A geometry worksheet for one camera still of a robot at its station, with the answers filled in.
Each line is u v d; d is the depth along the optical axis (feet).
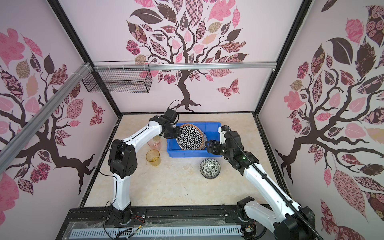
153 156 2.95
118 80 3.99
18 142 1.71
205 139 3.24
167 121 2.33
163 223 2.38
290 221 1.23
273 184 1.47
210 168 2.80
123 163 1.73
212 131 3.61
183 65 3.04
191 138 3.24
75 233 2.29
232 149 1.87
